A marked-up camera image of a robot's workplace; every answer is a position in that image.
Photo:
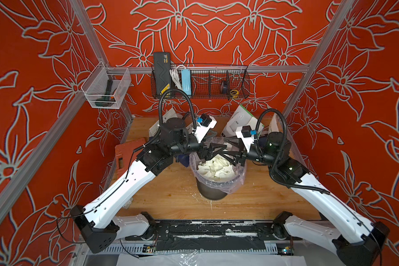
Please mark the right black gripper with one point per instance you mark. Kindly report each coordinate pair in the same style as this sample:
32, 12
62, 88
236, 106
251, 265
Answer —
242, 157

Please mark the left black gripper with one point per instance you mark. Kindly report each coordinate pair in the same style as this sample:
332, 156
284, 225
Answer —
210, 155

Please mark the white green paper bag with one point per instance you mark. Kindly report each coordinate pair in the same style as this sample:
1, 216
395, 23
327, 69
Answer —
241, 117

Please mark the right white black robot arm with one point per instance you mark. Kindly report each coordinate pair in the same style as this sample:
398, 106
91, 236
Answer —
355, 240

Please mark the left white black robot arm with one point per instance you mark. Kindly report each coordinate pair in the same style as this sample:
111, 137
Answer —
97, 221

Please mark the pile of torn paper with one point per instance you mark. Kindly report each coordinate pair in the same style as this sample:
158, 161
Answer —
217, 169

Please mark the clear plastic bin liner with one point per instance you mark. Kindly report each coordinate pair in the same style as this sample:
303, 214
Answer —
228, 187

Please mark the grey mesh trash bin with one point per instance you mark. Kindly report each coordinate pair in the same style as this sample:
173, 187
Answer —
210, 193

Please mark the yellow black tape measure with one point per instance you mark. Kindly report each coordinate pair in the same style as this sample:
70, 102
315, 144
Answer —
234, 94

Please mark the dark small item in basket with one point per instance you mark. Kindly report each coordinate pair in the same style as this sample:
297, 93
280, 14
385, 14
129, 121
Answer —
225, 87

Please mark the light blue power bank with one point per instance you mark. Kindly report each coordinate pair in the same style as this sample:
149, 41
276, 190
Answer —
186, 81

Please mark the red plastic tool case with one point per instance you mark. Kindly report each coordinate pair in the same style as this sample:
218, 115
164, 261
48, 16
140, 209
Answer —
124, 155

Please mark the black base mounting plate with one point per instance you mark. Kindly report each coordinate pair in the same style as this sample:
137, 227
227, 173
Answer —
174, 235

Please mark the black yellow box device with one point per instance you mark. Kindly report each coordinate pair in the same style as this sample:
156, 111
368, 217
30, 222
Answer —
162, 67

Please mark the dark green tool in box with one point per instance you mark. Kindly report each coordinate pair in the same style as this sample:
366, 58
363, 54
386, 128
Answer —
106, 100

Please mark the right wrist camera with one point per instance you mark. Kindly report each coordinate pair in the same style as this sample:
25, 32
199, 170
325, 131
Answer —
247, 135

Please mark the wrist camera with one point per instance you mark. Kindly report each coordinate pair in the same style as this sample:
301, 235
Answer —
247, 135
203, 124

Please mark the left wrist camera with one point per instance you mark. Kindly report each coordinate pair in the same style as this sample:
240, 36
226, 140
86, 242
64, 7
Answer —
203, 124

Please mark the clear acrylic wall box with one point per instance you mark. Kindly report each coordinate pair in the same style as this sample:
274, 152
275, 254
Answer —
95, 85

